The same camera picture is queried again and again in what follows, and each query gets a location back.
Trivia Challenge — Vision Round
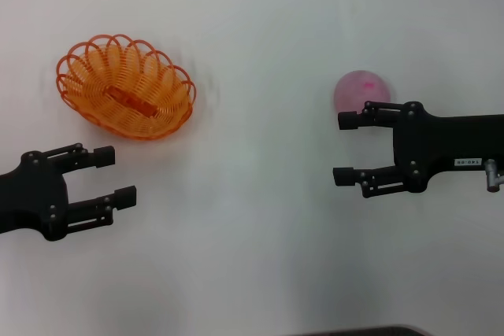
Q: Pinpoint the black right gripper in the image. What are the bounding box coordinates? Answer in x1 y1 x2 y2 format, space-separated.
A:
332 102 504 199

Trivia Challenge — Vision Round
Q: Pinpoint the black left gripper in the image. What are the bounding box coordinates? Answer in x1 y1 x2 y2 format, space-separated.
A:
0 142 138 242

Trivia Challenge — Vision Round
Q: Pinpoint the pink peach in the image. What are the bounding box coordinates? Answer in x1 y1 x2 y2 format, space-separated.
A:
333 69 392 127

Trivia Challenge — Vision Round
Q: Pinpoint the orange plastic wire basket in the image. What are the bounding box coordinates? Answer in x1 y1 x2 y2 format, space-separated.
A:
55 34 197 141

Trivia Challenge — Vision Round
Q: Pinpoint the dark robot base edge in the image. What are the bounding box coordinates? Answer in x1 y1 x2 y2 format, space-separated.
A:
310 323 428 336

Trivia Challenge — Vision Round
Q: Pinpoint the silver cable connector plug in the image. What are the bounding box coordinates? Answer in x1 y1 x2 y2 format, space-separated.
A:
484 158 504 194

